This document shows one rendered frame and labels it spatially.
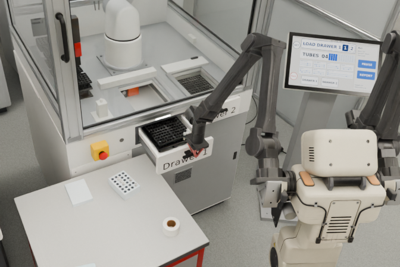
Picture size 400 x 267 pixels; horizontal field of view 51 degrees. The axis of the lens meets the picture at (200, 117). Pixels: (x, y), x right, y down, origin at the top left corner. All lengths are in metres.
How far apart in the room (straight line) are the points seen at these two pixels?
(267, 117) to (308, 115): 1.16
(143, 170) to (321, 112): 1.15
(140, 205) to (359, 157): 0.94
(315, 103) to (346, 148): 1.19
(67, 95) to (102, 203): 0.49
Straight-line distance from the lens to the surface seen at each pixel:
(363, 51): 2.48
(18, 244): 2.79
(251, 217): 2.87
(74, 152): 1.93
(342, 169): 1.38
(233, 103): 2.23
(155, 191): 1.92
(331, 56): 2.42
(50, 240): 1.80
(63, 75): 1.69
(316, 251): 1.69
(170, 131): 2.00
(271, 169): 1.41
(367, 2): 2.97
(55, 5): 1.56
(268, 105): 1.46
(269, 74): 1.47
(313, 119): 2.62
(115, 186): 1.90
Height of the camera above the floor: 2.19
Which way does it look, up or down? 38 degrees down
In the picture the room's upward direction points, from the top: 6 degrees clockwise
